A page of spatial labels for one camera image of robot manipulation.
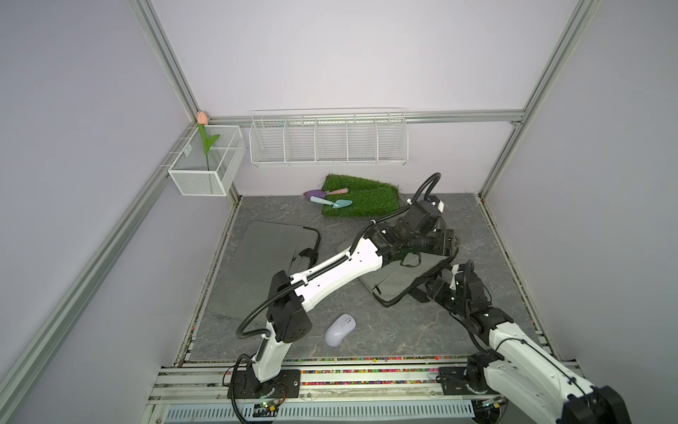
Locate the grey laptop bag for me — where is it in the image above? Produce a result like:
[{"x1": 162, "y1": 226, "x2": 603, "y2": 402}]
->
[
  {"x1": 208, "y1": 221, "x2": 321, "y2": 320},
  {"x1": 358, "y1": 247, "x2": 458, "y2": 307}
]

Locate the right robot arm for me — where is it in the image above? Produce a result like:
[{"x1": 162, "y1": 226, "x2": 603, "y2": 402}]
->
[{"x1": 424, "y1": 261, "x2": 631, "y2": 423}]

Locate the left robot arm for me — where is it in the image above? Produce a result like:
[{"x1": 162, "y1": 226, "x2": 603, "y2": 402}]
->
[{"x1": 227, "y1": 172, "x2": 458, "y2": 399}]

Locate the white computer mouse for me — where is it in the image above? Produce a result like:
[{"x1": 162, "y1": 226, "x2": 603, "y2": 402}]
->
[{"x1": 324, "y1": 314, "x2": 357, "y2": 347}]

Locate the green artificial grass mat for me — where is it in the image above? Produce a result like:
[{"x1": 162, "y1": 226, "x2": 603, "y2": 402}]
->
[{"x1": 321, "y1": 174, "x2": 402, "y2": 217}]

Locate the teal garden trowel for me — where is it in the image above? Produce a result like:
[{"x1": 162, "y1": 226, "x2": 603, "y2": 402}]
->
[{"x1": 309, "y1": 196, "x2": 353, "y2": 210}]

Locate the purple pink garden trowel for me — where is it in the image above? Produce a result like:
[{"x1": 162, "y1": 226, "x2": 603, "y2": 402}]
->
[{"x1": 304, "y1": 187, "x2": 349, "y2": 199}]

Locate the pink artificial tulip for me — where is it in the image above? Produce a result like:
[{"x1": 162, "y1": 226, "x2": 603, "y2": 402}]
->
[{"x1": 197, "y1": 111, "x2": 220, "y2": 171}]

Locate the small white mesh basket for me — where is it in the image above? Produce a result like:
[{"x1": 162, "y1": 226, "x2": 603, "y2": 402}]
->
[{"x1": 169, "y1": 125, "x2": 246, "y2": 197}]

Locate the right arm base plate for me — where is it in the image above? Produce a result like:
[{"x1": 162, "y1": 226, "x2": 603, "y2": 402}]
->
[{"x1": 435, "y1": 367, "x2": 486, "y2": 396}]

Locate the long white wire basket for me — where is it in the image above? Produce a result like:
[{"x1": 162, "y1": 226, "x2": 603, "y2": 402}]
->
[{"x1": 249, "y1": 121, "x2": 410, "y2": 166}]

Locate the white vented cable duct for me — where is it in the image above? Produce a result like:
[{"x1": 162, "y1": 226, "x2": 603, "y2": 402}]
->
[{"x1": 164, "y1": 399, "x2": 475, "y2": 423}]

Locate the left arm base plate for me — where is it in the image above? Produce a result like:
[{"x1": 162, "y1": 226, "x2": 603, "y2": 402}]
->
[{"x1": 226, "y1": 367, "x2": 301, "y2": 399}]

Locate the aluminium wall rail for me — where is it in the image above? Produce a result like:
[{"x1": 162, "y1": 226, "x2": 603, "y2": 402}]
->
[{"x1": 209, "y1": 108, "x2": 526, "y2": 126}]

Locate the aluminium front rail frame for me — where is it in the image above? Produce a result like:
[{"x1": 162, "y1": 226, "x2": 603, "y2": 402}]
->
[{"x1": 141, "y1": 361, "x2": 508, "y2": 423}]

